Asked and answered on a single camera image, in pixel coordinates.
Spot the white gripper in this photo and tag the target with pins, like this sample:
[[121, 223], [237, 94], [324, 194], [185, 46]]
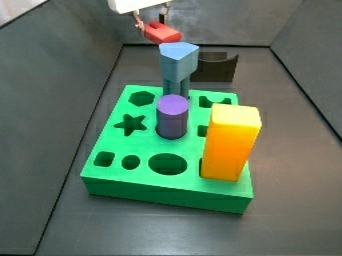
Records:
[[124, 6]]

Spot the red square-circle object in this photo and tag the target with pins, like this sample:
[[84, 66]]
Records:
[[159, 33]]

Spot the black curved fixture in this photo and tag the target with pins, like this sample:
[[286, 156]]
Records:
[[215, 67]]

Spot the blue pentagon peg block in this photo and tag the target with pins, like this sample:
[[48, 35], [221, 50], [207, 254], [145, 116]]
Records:
[[177, 64]]

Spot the purple cylinder block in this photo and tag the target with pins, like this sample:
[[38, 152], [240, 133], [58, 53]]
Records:
[[171, 116]]

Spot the yellow rectangular block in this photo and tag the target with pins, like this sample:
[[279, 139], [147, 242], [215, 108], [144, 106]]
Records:
[[232, 130]]

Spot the green shape sorter base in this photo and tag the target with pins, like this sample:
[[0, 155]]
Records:
[[136, 165]]

